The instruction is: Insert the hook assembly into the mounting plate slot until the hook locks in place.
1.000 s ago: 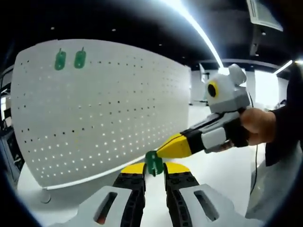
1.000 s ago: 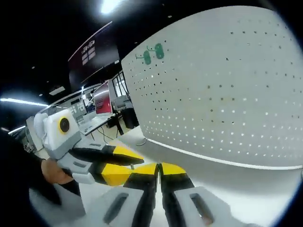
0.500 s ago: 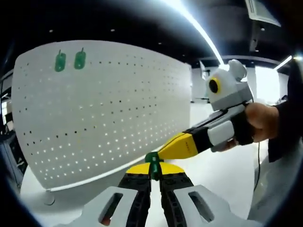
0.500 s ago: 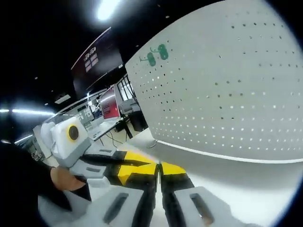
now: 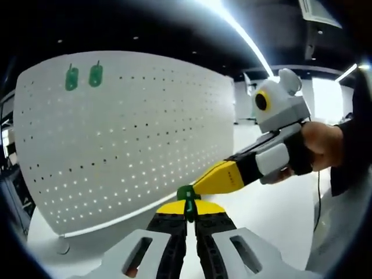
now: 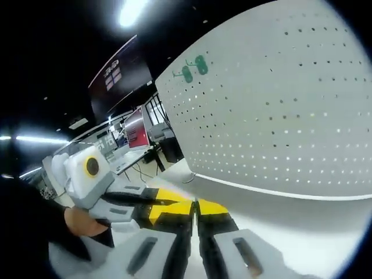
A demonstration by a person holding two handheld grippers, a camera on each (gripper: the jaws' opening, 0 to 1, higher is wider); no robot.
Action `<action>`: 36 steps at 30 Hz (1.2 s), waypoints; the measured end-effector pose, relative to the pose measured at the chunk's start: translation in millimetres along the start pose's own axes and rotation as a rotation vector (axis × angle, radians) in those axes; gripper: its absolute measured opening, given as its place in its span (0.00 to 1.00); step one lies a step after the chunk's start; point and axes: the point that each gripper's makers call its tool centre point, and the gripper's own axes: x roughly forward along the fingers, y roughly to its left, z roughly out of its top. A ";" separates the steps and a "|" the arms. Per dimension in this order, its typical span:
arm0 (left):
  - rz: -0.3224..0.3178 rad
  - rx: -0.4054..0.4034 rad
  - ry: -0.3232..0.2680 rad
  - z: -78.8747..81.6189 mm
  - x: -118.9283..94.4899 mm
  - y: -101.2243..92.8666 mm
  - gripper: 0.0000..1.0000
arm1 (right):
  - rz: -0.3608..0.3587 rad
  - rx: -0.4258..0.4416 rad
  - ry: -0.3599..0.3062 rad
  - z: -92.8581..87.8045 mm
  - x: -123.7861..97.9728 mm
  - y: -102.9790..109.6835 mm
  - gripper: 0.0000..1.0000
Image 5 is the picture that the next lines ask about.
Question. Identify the white perforated mounting plate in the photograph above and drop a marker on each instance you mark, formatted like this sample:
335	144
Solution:
130	130

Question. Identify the long ceiling light strip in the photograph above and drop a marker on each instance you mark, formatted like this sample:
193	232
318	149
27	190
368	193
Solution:
247	35

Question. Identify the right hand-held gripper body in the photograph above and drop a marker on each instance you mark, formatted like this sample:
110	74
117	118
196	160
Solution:
282	107

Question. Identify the ceiling air vent panel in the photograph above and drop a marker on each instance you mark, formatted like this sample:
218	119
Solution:
319	11

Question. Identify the short ceiling light bar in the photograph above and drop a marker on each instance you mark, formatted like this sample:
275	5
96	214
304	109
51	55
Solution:
347	72

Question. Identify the green hook assembly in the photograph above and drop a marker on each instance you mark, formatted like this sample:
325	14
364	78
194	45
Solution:
95	76
71	78
189	207

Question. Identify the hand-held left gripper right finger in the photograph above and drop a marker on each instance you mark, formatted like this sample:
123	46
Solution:
247	253

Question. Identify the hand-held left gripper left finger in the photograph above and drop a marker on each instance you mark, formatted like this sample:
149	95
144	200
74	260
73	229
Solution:
139	253

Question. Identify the person's right hand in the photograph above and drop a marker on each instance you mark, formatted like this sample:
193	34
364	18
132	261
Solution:
328	145

